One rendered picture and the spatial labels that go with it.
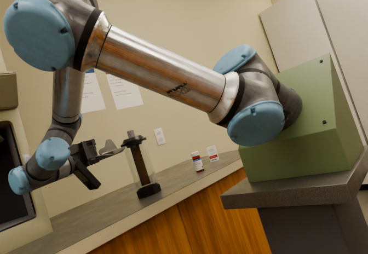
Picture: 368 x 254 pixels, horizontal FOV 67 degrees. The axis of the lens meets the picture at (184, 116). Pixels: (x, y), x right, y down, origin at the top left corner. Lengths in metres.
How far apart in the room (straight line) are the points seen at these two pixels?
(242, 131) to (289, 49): 2.84
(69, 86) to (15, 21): 0.28
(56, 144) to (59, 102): 0.11
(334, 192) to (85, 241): 0.64
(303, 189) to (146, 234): 0.55
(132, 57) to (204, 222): 0.82
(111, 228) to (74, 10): 0.63
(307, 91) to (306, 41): 2.49
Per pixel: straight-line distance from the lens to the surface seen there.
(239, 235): 1.32
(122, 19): 2.13
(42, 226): 1.16
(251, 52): 0.67
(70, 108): 0.80
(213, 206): 1.21
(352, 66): 3.15
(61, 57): 0.50
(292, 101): 0.76
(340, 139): 0.72
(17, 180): 0.86
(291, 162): 0.76
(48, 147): 0.77
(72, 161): 0.93
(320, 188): 0.66
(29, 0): 0.50
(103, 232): 0.91
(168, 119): 2.01
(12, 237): 1.14
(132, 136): 1.15
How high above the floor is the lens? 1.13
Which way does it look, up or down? 3 degrees up
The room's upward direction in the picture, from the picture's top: 18 degrees counter-clockwise
